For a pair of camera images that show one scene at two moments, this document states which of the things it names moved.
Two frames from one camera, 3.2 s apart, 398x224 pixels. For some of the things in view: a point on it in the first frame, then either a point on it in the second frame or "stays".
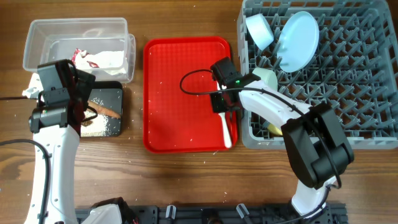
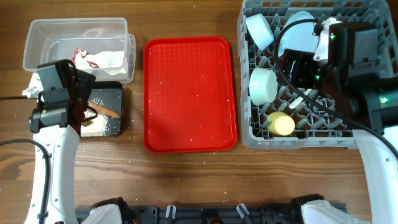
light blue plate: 297,42 stays
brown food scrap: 86,122 stays
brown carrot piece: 102,109 stays
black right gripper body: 219,104 → 306,71
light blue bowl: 260,30 stays
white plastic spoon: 227,138 → 300,99
